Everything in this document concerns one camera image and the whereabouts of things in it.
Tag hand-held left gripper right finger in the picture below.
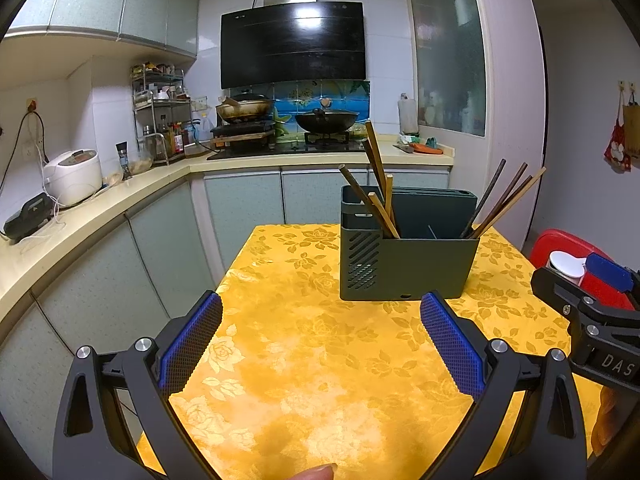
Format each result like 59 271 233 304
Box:
417 291 587 480

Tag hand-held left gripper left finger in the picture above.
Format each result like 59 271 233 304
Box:
52 290 224 480

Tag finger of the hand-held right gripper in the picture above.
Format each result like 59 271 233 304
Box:
531 266 640 356
585 252 640 311

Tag dark green utensil holder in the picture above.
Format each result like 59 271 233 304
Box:
339 185 481 302

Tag person's left hand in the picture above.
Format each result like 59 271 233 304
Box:
287 464 335 480

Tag red plastic stool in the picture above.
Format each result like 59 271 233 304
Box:
529 229 636 311

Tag red white hanging cloth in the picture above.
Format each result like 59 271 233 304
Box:
604 115 633 173

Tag yellow floral tablecloth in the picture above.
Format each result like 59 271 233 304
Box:
135 223 601 480

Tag yellow hanging bag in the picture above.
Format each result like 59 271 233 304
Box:
622 90 640 158

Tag orange green dishcloth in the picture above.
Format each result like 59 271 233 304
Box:
407 137 445 155

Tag black pepper grinder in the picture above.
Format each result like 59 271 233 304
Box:
115 141 133 181

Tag white rice cooker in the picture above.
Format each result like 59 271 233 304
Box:
42 148 103 207

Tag black countertop appliance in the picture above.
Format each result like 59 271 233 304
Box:
2 192 53 245

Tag clear plastic oil jug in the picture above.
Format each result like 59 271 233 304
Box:
195 112 217 143

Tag black induction cooker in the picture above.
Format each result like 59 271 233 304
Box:
210 121 276 148

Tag black gas hob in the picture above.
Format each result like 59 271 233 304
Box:
206 137 368 161

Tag white paper roll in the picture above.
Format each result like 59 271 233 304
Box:
397 92 420 136

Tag metal spice rack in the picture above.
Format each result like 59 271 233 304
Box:
131 62 193 166

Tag golden pan with lid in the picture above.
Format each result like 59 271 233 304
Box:
215 89 276 123

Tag frosted glass door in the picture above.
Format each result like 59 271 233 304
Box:
406 0 487 137

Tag black wok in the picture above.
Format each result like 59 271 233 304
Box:
295 105 361 133

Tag black range hood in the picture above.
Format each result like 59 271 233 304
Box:
220 0 366 90

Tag pale green wall cabinets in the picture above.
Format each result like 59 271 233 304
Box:
2 0 202 58

